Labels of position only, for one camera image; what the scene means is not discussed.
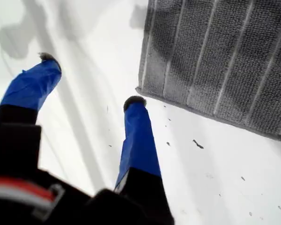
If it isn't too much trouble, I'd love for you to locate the grey striped towel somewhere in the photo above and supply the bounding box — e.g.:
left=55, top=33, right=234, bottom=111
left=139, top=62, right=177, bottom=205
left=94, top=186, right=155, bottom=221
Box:
left=135, top=0, right=281, bottom=143

